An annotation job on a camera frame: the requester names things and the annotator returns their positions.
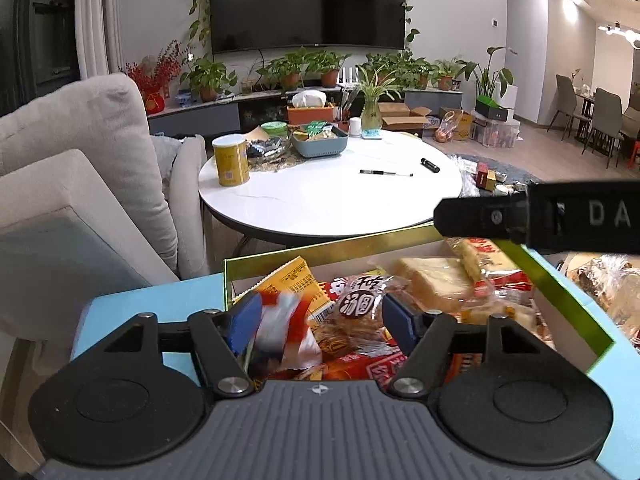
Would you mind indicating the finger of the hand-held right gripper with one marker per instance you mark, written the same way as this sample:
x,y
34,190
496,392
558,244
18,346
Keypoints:
x,y
475,217

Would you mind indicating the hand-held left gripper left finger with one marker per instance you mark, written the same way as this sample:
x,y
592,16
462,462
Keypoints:
x,y
245,322

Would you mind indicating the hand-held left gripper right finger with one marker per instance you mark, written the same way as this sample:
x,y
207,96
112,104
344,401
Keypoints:
x,y
400,322

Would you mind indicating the yellow red bread packet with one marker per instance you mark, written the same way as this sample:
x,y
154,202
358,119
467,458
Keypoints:
x,y
485,257

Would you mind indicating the bread packet brown round label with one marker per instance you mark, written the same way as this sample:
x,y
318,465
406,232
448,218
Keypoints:
x,y
357,305

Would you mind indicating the sliced bread packet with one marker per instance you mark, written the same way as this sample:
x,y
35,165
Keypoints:
x,y
435,280

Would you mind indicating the yellow red snack packet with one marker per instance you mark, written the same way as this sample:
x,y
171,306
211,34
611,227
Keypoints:
x,y
295,282

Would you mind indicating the red snack packet white lettering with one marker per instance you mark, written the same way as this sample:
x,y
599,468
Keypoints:
x,y
350,370

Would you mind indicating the clear red bread packet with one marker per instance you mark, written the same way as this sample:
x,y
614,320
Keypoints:
x,y
500,305

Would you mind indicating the green gift box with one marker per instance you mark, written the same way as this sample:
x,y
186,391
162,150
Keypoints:
x,y
570,345

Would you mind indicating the small red box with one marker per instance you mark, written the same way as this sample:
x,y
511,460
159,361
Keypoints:
x,y
484,177

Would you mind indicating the dark marble round table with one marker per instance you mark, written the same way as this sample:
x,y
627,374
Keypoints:
x,y
520,175

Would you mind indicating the small black cylinder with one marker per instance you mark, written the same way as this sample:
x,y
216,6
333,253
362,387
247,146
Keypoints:
x,y
430,164

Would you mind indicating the crinkled clear plastic bag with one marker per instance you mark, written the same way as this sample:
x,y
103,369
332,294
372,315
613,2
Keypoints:
x,y
610,295

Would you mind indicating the clear plastic storage boxes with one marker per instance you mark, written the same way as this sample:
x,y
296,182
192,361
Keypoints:
x,y
495,132

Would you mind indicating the red stool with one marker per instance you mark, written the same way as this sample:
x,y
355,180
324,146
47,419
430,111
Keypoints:
x,y
635,152

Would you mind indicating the clear bag of fruit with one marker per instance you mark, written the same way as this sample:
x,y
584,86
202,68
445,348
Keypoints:
x,y
445,130

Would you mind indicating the yellow carton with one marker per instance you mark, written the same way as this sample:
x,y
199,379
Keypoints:
x,y
465,125

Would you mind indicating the light blue table cover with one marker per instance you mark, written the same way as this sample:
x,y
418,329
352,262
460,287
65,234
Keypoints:
x,y
150,305

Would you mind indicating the black pen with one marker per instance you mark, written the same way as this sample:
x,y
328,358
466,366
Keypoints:
x,y
385,173

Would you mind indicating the grey dining chair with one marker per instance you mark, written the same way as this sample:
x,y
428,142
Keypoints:
x,y
567,97
605,115

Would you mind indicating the black green box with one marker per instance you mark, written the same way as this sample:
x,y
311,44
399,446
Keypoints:
x,y
492,107

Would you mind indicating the open cardboard box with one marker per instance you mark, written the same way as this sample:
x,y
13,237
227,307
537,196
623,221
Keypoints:
x,y
402,120

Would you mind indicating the white floor appliance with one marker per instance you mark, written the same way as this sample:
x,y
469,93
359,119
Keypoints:
x,y
510,97

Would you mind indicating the white oval coffee table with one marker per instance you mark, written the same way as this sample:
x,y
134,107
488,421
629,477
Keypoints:
x,y
325,200

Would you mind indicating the glass vase with spider plant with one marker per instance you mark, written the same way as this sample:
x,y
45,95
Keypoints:
x,y
371,117

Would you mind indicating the small potted plant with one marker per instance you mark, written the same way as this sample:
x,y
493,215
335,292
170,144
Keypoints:
x,y
445,75

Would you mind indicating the tall broad-leaf plant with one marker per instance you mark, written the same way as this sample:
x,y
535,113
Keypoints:
x,y
492,72

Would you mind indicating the small white cup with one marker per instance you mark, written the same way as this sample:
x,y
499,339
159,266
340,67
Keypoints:
x,y
355,127

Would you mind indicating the yellow canister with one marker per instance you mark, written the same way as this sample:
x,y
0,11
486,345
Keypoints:
x,y
231,162

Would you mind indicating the wide leafy potted plant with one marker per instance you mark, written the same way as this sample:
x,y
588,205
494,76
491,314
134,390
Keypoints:
x,y
400,67

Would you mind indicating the blue plastic basket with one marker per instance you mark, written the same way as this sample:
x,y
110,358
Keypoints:
x,y
320,146

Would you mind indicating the pile of small wrappers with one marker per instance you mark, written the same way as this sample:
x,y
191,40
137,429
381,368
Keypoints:
x,y
267,150

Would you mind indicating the white picket planter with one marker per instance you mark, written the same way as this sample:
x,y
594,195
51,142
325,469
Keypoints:
x,y
350,75

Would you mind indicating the ceiling pendant lamp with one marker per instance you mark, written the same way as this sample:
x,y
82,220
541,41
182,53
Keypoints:
x,y
622,34

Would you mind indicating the orange tissue box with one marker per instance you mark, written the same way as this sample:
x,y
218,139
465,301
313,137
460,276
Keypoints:
x,y
310,112

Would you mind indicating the green lidded bowl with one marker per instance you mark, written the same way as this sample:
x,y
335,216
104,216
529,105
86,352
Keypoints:
x,y
274,128

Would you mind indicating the grey television cabinet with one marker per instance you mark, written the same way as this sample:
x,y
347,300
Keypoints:
x,y
200,117

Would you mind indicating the potted pothos plant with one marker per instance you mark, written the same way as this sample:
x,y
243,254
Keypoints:
x,y
327,65
285,67

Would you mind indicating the light grey sofa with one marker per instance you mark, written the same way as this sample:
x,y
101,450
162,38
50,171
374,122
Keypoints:
x,y
90,160

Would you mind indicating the blue white ceramic jar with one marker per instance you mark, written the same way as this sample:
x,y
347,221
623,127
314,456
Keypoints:
x,y
183,99

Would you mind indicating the bushy potted plant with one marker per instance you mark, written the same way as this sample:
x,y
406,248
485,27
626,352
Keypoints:
x,y
207,75

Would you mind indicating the red berry decoration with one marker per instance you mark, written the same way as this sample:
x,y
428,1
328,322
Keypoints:
x,y
157,70

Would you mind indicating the large black television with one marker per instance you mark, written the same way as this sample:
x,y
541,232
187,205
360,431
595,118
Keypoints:
x,y
305,5

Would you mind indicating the white curtain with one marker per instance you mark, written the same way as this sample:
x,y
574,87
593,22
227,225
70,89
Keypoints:
x,y
97,20

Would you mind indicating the dark glass balcony door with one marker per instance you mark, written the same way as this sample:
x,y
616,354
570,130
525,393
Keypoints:
x,y
45,20

